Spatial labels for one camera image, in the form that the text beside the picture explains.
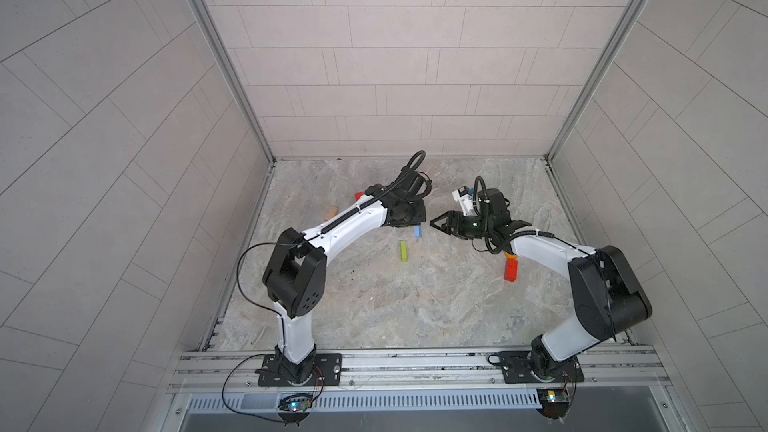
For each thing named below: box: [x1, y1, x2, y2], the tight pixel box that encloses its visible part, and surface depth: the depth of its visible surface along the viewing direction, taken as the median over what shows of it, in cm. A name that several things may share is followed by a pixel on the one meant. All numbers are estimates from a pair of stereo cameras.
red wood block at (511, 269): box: [504, 258, 519, 283], surface depth 88 cm
